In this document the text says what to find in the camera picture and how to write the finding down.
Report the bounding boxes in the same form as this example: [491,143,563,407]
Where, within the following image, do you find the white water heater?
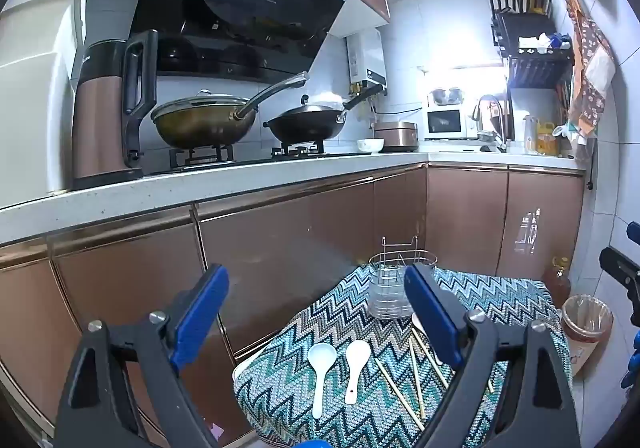
[346,30,387,87]

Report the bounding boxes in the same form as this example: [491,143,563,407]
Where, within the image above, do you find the brown rice cooker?
[374,121,419,152]

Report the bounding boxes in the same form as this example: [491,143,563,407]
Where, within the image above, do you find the yellow bottle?
[536,120,560,156]

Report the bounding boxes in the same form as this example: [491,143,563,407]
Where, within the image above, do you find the black wok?
[263,84,385,143]

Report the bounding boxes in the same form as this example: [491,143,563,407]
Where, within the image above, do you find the black dish rack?
[482,0,575,143]

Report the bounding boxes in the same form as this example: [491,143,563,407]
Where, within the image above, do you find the white ceramic spoon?
[307,343,337,419]
[344,340,372,405]

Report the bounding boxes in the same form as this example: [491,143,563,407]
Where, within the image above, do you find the brown kitchen base cabinets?
[0,163,586,439]

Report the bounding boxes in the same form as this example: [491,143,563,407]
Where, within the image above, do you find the brown floral apron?
[557,0,616,133]

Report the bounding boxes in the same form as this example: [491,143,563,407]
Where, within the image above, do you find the black gas stove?
[150,140,373,176]

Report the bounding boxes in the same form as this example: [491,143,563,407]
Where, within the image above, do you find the pink spoon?
[411,312,446,366]

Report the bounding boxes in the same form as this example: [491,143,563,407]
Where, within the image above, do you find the person's right hand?
[621,335,640,390]

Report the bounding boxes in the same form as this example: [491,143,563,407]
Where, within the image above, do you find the white bottle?
[522,115,540,155]

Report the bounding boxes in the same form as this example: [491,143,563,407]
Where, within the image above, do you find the white microwave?
[425,106,480,141]

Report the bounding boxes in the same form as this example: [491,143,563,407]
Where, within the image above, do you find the bronze wok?
[151,72,310,149]

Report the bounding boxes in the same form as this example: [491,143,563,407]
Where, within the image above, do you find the brown electric kettle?
[71,30,160,189]

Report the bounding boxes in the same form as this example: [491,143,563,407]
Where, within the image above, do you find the zigzag patterned cloth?
[234,264,573,448]

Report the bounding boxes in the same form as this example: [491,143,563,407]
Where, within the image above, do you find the cooking oil bottle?
[542,256,572,309]

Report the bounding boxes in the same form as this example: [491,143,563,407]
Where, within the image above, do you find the wire utensil holder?
[367,235,438,319]

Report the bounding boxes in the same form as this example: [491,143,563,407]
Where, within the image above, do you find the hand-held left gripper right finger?
[404,264,581,448]

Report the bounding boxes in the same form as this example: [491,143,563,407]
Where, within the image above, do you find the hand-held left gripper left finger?
[54,264,231,448]

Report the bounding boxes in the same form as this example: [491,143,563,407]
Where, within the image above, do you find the glass wok lid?
[152,88,251,121]

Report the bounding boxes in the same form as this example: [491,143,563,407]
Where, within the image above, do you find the black range hood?
[127,0,353,84]

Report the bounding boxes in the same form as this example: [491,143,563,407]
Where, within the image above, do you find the steel faucet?
[471,95,507,151]

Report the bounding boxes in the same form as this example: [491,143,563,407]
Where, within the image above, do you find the trash bin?
[561,294,614,379]

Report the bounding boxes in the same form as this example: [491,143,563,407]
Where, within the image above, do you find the black wok lid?
[277,95,347,115]

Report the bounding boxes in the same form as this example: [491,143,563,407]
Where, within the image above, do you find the steel bowls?
[431,88,463,106]

